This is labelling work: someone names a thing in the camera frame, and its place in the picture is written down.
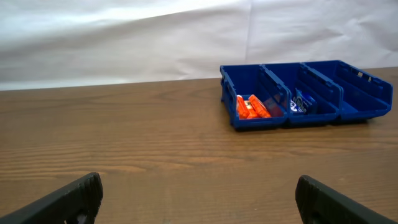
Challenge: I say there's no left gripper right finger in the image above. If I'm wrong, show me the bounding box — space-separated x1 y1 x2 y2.
294 175 398 224

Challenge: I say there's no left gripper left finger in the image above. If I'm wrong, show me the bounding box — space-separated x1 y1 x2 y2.
0 172 104 224

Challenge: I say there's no orange candy box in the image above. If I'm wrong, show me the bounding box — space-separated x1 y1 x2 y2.
248 94 272 119
236 95 251 120

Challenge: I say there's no blue tray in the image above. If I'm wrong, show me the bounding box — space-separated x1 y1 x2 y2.
220 59 394 131

